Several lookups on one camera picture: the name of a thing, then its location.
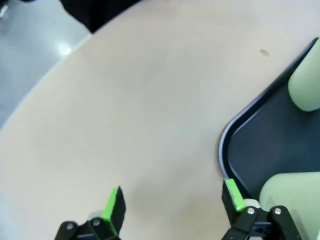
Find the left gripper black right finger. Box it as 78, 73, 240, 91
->
219, 178, 305, 240

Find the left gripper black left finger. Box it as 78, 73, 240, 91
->
54, 185, 128, 240

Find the pale green plastic cup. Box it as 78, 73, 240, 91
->
258, 171, 320, 240
287, 37, 320, 113

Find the black plastic serving tray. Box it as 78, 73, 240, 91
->
217, 36, 320, 201

